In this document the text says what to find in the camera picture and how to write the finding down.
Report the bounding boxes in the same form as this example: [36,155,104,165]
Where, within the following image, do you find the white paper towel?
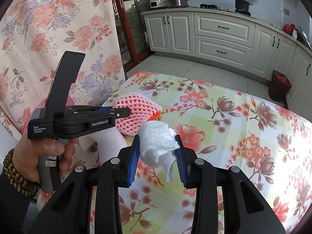
[137,121,180,182]

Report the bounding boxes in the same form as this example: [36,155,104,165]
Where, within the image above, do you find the white foam sheet roll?
[79,127,127,165]

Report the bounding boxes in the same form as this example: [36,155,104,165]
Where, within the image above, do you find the pink foam fruit net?
[113,92,162,136]

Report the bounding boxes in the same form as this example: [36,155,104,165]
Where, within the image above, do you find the pink trash bag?
[22,96,74,136]

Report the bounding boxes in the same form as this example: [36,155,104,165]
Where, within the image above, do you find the dark floor trash bin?
[268,70,292,102]

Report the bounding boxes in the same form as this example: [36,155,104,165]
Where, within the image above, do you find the white kitchen cabinets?
[143,8,311,119]

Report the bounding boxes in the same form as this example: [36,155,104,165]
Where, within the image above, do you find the person's left hand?
[12,135,79,182]

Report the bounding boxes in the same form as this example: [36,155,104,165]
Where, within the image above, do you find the floral table cloth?
[36,70,312,234]

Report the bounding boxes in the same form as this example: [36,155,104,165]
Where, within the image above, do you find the floral fabric cover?
[1,0,125,139]

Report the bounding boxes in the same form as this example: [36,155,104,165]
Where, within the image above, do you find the red framed glass door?
[114,0,154,72]

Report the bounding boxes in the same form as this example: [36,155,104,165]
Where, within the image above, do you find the gas stove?
[200,4,251,17]

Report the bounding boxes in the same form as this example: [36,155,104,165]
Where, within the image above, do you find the white rice cooker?
[150,0,168,10]

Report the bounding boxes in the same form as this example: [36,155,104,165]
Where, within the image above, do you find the steel pressure cooker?
[167,0,188,9]

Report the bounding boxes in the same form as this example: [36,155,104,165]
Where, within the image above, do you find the black cooking pot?
[234,0,253,12]

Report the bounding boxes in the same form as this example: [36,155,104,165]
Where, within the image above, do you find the red kettle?
[282,23,296,35]

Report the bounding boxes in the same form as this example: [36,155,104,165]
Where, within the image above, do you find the brown bead bracelet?
[3,148,42,197]

